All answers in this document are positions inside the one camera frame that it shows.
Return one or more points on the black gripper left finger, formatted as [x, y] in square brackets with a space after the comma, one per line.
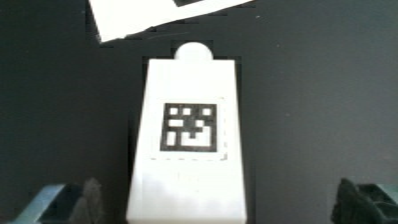
[66, 204]

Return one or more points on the white stool leg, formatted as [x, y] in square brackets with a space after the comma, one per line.
[187, 182]

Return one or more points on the white marker paper sheet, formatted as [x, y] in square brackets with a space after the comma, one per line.
[127, 16]

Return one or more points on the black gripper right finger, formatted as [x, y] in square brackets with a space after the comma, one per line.
[367, 203]

